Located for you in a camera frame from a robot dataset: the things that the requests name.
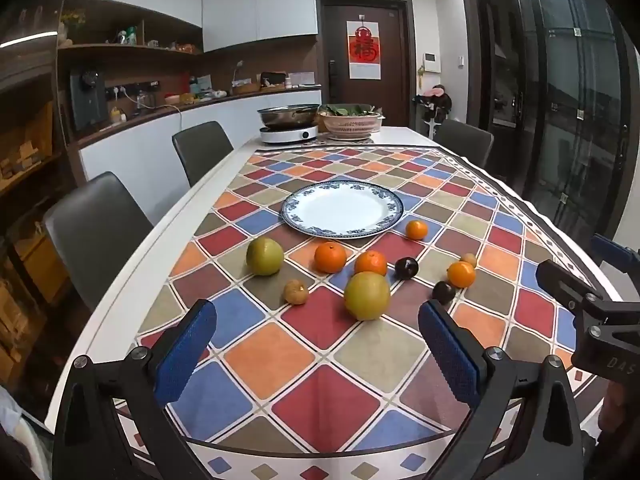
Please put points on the black framed glass door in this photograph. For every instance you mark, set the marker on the black framed glass door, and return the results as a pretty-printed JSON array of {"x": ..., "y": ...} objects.
[{"x": 565, "y": 110}]

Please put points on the white intercom panel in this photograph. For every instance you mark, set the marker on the white intercom panel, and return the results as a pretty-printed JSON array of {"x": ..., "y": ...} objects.
[{"x": 431, "y": 63}]

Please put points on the white desk lamp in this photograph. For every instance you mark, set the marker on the white desk lamp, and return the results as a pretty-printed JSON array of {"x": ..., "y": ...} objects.
[{"x": 238, "y": 72}]

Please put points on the pink plastic basket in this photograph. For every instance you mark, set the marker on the pink plastic basket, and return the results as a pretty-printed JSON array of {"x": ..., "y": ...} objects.
[{"x": 350, "y": 127}]

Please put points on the blue rimmed white plate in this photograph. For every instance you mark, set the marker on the blue rimmed white plate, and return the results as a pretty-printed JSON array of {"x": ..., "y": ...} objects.
[{"x": 340, "y": 210}]

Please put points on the green leafy vegetables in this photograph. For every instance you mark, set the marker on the green leafy vegetables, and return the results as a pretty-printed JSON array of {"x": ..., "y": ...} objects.
[{"x": 350, "y": 109}]

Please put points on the grey dining chair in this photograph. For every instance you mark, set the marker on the grey dining chair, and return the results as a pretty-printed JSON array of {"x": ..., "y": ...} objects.
[
  {"x": 95, "y": 230},
  {"x": 202, "y": 150},
  {"x": 465, "y": 142}
]

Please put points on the dark brown door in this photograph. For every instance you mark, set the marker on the dark brown door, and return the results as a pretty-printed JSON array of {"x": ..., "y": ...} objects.
[{"x": 335, "y": 35}]

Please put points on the white counter cabinet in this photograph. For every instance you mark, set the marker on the white counter cabinet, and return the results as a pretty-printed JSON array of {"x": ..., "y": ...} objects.
[{"x": 150, "y": 160}]

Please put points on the white cloth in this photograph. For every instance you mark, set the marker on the white cloth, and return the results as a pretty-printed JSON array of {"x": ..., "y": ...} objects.
[{"x": 20, "y": 435}]

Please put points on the large yellow pear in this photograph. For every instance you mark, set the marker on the large yellow pear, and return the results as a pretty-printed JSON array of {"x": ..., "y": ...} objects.
[{"x": 366, "y": 296}]

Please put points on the green pear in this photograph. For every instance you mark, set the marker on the green pear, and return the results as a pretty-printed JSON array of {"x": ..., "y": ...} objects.
[{"x": 265, "y": 256}]

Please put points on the white induction cooker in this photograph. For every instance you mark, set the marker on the white induction cooker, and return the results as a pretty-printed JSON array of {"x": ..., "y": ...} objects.
[{"x": 290, "y": 135}]

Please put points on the orange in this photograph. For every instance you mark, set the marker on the orange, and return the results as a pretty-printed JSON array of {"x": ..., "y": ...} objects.
[
  {"x": 330, "y": 257},
  {"x": 416, "y": 230},
  {"x": 461, "y": 275},
  {"x": 370, "y": 262}
]

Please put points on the steel pan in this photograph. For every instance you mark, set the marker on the steel pan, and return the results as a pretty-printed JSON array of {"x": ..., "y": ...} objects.
[{"x": 287, "y": 116}]

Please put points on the black countertop appliance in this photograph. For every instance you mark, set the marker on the black countertop appliance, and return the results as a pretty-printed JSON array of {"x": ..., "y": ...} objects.
[{"x": 87, "y": 100}]

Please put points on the small tan fruit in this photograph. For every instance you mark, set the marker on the small tan fruit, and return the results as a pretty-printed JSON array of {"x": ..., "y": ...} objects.
[{"x": 469, "y": 258}]

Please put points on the white wall cabinets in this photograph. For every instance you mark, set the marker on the white wall cabinets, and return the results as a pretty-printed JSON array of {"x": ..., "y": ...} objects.
[{"x": 250, "y": 5}]

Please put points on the yellow flowers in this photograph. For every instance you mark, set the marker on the yellow flowers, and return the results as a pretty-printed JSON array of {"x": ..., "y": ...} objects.
[{"x": 74, "y": 18}]

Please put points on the wooden wall shelf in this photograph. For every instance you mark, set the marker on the wooden wall shelf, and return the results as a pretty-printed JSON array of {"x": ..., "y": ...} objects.
[{"x": 100, "y": 52}]

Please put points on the wooden storage shelf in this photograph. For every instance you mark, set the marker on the wooden storage shelf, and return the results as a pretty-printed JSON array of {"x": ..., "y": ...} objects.
[{"x": 25, "y": 185}]

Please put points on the checkered colourful tablecloth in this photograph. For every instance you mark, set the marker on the checkered colourful tablecloth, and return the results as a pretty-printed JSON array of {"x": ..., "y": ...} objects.
[{"x": 300, "y": 360}]

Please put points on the red and white wall calendar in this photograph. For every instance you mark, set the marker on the red and white wall calendar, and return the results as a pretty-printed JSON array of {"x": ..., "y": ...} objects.
[{"x": 364, "y": 50}]

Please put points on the dark purple plum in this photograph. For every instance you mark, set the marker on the dark purple plum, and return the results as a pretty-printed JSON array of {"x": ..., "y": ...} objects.
[
  {"x": 443, "y": 293},
  {"x": 406, "y": 268}
]

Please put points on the brown round fruit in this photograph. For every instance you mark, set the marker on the brown round fruit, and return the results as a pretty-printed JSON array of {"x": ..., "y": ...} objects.
[{"x": 295, "y": 292}]

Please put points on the person's right hand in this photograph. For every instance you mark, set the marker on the person's right hand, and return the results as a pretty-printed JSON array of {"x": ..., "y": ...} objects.
[{"x": 620, "y": 410}]

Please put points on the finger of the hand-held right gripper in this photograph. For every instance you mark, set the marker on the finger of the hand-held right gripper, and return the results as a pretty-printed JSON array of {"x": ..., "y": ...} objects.
[
  {"x": 565, "y": 282},
  {"x": 617, "y": 255}
]

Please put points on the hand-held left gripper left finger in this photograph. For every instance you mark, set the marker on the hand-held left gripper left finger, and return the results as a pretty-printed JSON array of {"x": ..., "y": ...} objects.
[{"x": 187, "y": 355}]

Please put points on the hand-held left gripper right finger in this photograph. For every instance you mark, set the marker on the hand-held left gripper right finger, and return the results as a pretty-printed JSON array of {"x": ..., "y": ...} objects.
[{"x": 450, "y": 355}]

